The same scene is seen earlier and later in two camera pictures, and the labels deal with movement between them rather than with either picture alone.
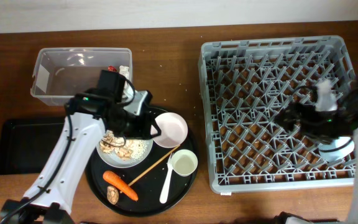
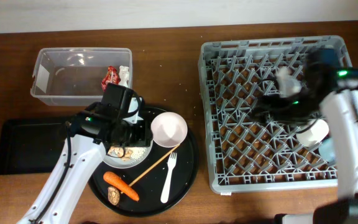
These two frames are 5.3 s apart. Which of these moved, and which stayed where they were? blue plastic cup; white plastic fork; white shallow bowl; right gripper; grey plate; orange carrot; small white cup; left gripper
Moved: left gripper; right gripper; small white cup
Stayed: orange carrot; grey plate; white plastic fork; white shallow bowl; blue plastic cup
